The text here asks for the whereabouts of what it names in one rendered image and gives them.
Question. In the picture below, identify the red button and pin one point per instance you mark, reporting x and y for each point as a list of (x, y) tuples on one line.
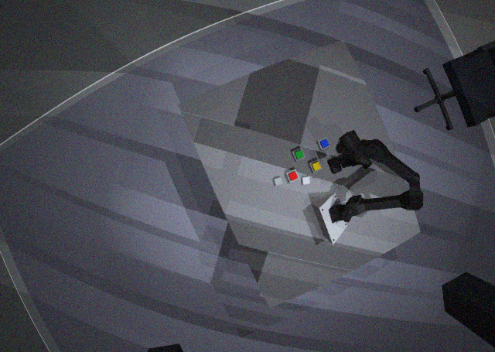
[(292, 176)]

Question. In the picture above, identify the green button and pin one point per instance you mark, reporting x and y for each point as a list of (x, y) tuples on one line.
[(298, 154)]

